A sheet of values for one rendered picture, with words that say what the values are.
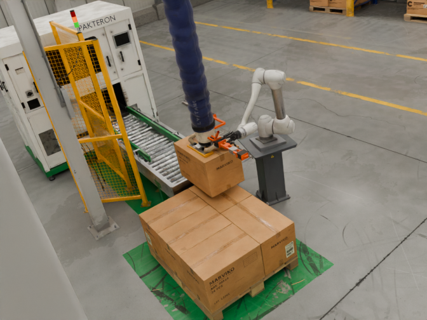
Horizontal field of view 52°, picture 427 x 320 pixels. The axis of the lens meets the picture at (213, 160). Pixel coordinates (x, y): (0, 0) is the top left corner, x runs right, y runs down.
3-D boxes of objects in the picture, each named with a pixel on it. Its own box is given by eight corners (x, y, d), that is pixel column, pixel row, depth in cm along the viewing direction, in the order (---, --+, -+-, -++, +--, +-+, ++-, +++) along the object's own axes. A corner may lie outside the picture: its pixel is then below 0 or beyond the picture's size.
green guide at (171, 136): (127, 111, 663) (126, 106, 658) (133, 108, 667) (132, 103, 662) (182, 146, 544) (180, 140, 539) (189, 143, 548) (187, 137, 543)
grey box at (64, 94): (65, 112, 457) (54, 86, 441) (70, 110, 459) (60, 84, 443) (71, 118, 442) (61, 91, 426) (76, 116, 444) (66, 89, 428)
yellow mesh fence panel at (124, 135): (83, 213, 556) (17, 52, 446) (86, 207, 564) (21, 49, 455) (150, 206, 545) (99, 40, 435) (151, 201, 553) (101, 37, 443)
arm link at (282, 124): (277, 127, 481) (297, 128, 472) (273, 137, 470) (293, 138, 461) (265, 66, 432) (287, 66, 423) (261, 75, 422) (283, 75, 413)
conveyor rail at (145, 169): (96, 134, 647) (91, 123, 637) (99, 133, 649) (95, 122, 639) (174, 201, 475) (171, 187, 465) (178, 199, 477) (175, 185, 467)
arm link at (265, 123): (261, 131, 489) (258, 112, 479) (277, 131, 481) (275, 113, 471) (256, 137, 476) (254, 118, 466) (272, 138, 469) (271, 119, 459)
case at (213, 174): (181, 174, 471) (173, 142, 450) (211, 159, 487) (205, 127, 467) (212, 198, 425) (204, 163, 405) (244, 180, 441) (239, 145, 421)
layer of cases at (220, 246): (147, 244, 464) (138, 214, 443) (223, 200, 505) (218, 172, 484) (211, 313, 375) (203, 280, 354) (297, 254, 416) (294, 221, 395)
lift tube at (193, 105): (188, 128, 425) (162, 20, 373) (206, 119, 434) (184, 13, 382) (200, 134, 408) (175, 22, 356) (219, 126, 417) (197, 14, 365)
